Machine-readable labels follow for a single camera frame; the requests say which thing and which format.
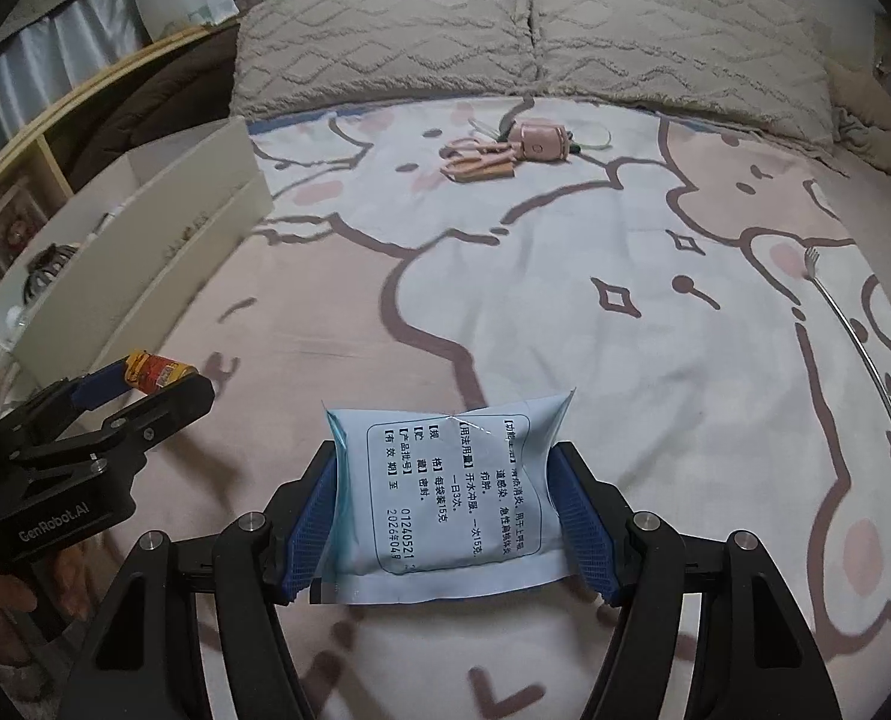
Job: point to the beige cushion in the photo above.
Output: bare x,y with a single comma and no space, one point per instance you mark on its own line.
869,94

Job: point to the pink scissors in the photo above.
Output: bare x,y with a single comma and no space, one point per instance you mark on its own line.
479,163

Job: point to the brown folded duvet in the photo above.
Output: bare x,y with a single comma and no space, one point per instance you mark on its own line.
160,97

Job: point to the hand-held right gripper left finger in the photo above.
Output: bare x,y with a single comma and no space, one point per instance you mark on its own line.
310,532

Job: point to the wooden shelf unit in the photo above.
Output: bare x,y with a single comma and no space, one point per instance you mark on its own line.
33,157

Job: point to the beige bed sheet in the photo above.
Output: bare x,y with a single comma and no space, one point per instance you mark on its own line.
876,195

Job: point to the orange yellow tube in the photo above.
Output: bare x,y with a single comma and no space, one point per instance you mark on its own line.
164,373

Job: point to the beige textured pillow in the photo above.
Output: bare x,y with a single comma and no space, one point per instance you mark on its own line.
385,37
678,37

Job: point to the metal back scratcher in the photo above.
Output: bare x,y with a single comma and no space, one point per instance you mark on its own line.
850,322

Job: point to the white cardboard box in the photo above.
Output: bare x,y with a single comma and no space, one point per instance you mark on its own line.
183,210

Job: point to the grey curtain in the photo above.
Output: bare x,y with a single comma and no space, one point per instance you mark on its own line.
48,52

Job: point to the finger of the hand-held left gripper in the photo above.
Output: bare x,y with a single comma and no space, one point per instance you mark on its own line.
168,409
96,390

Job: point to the cartoon printed blanket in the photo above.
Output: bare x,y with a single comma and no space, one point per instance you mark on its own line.
528,300

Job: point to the light blue medicine packet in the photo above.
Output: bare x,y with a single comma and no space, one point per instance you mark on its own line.
438,495

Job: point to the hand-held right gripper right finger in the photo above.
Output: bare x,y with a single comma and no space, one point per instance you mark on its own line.
580,517

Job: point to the pink earphone case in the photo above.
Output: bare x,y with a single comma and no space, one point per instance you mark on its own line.
539,139

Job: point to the blue grey cloth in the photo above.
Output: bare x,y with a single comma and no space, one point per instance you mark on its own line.
861,136

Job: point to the person's left hand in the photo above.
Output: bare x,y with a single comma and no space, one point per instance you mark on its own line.
6,604

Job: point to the red plush in clear box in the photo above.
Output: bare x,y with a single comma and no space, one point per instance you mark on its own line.
10,229

